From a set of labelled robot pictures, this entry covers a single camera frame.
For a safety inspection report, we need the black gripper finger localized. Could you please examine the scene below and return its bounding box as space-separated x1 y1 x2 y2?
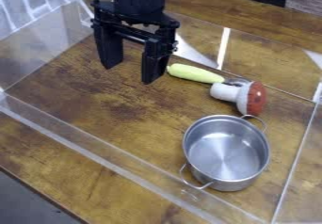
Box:
94 24 123 69
140 40 171 84

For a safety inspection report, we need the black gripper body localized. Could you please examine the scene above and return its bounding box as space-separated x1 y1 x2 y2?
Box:
91 0 180 53

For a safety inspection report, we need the red and white toy mushroom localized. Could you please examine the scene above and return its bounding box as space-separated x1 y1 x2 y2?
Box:
210 78 267 116

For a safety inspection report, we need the silver metal pot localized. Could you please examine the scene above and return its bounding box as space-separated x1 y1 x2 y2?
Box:
180 115 270 192

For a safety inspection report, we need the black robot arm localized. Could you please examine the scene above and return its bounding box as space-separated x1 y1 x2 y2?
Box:
91 0 180 84

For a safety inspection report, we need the green toy corn cob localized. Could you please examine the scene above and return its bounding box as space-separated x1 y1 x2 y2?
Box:
166 63 224 84

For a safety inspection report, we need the clear acrylic enclosure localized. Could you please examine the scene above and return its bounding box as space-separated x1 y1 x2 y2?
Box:
0 0 322 224

